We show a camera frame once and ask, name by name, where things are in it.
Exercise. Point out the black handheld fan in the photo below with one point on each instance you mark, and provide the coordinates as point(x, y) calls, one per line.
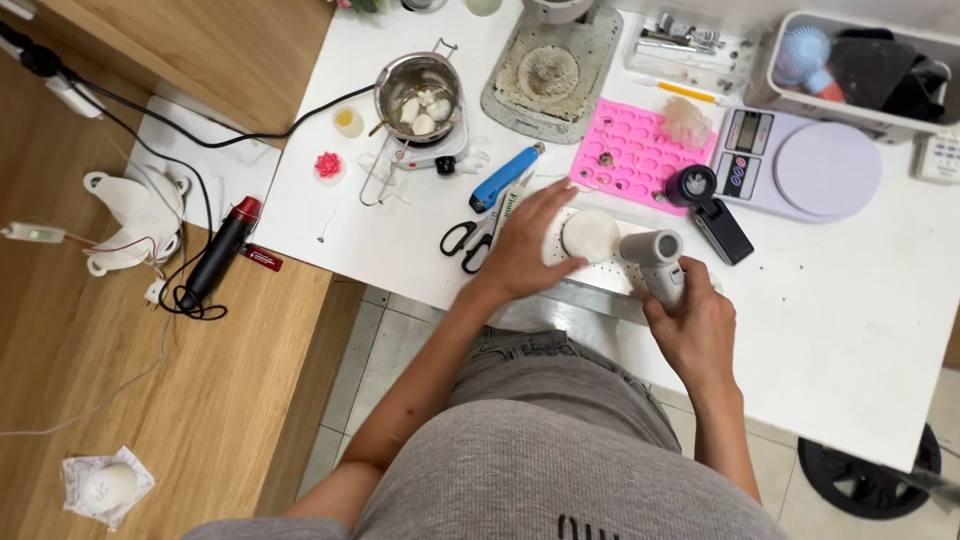
point(712, 214)

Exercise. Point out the grey metal plate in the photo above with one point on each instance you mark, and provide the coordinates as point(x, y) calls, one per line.
point(585, 304)

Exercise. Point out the white round wax disc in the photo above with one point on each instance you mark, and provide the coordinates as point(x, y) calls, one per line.
point(592, 234)

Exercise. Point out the pink silicone mold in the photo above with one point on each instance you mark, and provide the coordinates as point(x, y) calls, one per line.
point(634, 154)

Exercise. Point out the white kitchen scale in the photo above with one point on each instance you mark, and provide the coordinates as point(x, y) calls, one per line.
point(814, 165)

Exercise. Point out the clear box of metal tools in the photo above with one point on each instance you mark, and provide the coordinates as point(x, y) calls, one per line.
point(686, 49)

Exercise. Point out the white plug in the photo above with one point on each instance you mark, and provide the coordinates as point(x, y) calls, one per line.
point(154, 294)

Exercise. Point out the white paper sheet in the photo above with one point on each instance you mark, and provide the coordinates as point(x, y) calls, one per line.
point(225, 172)

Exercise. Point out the black chair base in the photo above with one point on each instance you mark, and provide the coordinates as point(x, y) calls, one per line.
point(862, 480)

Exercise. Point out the person's right hand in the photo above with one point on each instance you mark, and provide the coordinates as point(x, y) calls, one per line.
point(701, 337)

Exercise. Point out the grey wax-stained machine base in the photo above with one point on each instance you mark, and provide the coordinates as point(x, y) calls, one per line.
point(551, 75)

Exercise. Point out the white remote control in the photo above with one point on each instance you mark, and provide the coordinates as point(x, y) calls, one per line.
point(941, 157)

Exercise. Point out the white wax chunk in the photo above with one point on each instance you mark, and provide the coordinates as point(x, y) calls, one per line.
point(409, 111)
point(439, 109)
point(423, 125)

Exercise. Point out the red lighter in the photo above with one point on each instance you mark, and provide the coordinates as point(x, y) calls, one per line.
point(262, 258)

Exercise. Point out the person's right fingers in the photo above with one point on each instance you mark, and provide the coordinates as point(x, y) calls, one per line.
point(694, 277)

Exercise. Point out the clear crumpled plastic piece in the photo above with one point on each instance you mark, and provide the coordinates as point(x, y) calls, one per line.
point(686, 121)

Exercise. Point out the black red heat gun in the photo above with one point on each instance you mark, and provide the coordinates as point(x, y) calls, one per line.
point(221, 251)

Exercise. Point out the white perforated board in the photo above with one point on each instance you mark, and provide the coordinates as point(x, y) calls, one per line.
point(626, 276)

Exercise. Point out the candle wick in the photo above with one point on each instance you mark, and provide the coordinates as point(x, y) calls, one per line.
point(328, 225)

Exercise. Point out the person's left hand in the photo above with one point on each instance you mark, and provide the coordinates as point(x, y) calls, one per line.
point(525, 255)

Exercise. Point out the pink flower candle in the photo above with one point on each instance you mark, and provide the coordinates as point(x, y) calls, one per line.
point(328, 165)

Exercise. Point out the white bin with items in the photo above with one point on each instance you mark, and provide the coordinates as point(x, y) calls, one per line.
point(862, 71)

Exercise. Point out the white electric hot plate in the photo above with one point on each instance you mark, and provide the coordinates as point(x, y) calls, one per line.
point(439, 150)

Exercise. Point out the person's grey ribbed shirt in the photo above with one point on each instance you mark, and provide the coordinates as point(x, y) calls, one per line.
point(525, 480)

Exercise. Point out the person's grey shorts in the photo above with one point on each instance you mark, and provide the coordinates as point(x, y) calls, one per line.
point(547, 367)

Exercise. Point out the white handheld blower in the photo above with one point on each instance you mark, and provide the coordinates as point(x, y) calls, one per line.
point(658, 259)

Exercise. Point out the orange pen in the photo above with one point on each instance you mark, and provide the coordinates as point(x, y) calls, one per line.
point(686, 92)

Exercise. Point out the small yellow wax cup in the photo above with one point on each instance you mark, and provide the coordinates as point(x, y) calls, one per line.
point(348, 122)

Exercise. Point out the blue stick lighter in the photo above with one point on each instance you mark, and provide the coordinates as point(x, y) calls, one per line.
point(504, 178)

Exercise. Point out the white silicone mold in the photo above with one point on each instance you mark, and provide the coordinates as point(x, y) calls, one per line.
point(139, 217)

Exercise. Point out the white power strip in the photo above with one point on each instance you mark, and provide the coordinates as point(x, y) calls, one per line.
point(71, 97)

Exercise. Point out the white egg candle on wrap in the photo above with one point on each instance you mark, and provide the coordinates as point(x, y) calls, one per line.
point(109, 487)

